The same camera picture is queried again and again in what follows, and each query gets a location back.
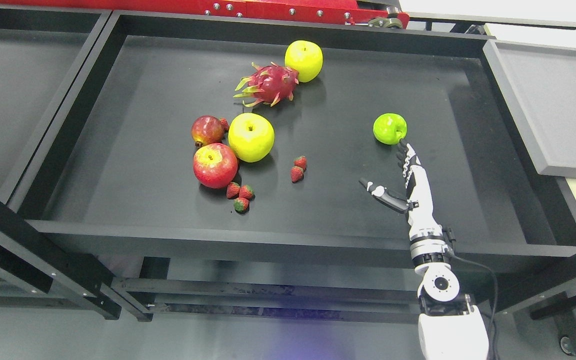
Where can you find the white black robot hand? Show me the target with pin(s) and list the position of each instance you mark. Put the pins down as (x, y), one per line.
(418, 204)

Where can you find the green apple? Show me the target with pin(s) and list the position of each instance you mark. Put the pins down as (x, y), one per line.
(389, 128)

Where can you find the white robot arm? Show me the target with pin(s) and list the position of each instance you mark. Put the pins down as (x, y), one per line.
(450, 324)

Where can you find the strawberry bottom green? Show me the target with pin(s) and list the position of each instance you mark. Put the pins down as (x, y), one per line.
(241, 205)

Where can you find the yellow apple near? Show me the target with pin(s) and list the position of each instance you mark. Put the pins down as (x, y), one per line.
(251, 137)

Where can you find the yellow apple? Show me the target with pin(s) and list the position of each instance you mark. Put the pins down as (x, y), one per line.
(306, 58)
(251, 137)

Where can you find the yellow apple far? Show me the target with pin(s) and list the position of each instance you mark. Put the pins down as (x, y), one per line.
(306, 58)

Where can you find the red apple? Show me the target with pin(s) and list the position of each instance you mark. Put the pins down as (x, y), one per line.
(215, 165)

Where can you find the strawberry right lower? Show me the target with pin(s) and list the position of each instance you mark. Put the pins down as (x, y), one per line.
(296, 174)

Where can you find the strawberry right upper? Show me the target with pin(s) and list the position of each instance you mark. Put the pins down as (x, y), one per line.
(301, 161)

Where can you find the strawberry bottom right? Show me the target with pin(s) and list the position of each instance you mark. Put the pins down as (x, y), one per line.
(246, 192)

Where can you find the grey side tray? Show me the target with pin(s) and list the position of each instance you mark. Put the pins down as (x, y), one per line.
(538, 84)

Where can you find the strawberry bottom left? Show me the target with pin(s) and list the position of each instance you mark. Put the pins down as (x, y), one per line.
(233, 190)

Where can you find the pink dragon fruit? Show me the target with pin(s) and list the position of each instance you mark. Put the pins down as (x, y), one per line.
(268, 85)

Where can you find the strawberry behind pomegranate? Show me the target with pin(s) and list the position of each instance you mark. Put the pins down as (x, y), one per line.
(225, 124)

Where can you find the red pomegranate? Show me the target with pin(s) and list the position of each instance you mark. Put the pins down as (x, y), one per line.
(207, 130)

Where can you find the red metal frame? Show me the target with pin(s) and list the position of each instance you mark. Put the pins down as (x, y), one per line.
(365, 13)

